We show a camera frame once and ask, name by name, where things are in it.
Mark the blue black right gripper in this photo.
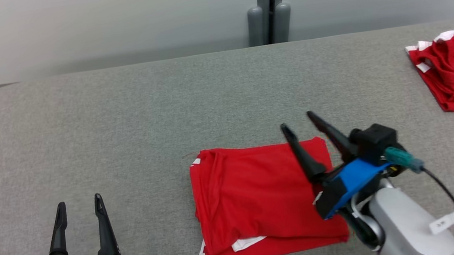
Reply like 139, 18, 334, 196
278, 99, 412, 225

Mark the white cable label tag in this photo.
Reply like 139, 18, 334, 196
426, 208, 454, 235

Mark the grey rounded post cover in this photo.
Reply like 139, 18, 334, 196
244, 5, 268, 48
271, 1, 295, 44

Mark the red basketball jersey number 23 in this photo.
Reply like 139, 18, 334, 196
186, 131, 353, 255

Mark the right gripper teal plug cable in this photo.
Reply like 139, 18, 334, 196
383, 138, 454, 255

